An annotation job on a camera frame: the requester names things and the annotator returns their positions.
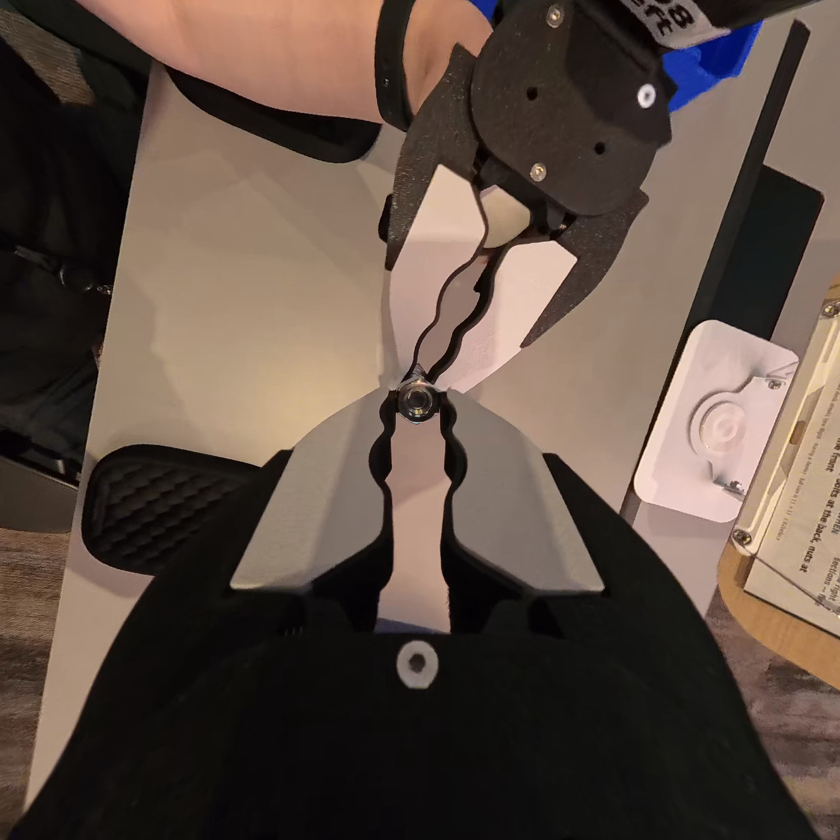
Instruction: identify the person's left hand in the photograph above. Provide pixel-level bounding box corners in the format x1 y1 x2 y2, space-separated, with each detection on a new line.
403 10 494 116

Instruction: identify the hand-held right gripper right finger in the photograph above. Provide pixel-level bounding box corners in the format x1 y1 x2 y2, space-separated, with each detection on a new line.
438 387 605 601

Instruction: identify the blue plastic bin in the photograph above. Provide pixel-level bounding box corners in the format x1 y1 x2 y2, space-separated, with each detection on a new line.
469 0 767 114

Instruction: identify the steel hex bolt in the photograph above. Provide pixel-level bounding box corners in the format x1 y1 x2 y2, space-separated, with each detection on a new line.
400 364 434 421

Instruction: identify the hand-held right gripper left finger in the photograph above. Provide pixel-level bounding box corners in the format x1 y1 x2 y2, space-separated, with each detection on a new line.
230 387 399 601

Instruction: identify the wooden backboard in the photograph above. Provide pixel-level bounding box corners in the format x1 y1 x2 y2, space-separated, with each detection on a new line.
715 276 840 691

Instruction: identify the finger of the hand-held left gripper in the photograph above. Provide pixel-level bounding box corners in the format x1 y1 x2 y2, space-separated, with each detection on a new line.
428 233 580 396
381 164 492 389

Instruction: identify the black wrist band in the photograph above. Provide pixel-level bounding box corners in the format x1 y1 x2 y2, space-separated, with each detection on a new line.
374 0 422 132

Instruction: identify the person's left forearm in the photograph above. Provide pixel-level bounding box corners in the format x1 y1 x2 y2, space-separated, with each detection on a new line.
82 0 389 123

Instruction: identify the printed instruction sheet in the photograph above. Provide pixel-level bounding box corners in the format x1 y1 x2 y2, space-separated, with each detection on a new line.
742 298 840 621

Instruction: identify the steel hex nut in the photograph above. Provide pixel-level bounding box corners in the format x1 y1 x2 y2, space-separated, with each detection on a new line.
395 387 439 424

